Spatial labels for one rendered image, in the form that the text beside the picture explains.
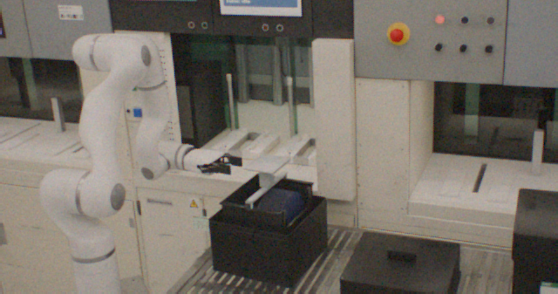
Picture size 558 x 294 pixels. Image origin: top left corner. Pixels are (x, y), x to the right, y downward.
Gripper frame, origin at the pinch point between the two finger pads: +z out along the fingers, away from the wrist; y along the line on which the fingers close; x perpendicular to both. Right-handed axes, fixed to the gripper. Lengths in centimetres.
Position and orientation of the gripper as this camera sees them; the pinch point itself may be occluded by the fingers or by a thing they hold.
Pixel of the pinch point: (232, 165)
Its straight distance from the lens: 225.0
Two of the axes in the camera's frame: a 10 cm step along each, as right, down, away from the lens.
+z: 8.8, 1.2, -4.5
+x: -0.4, -9.4, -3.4
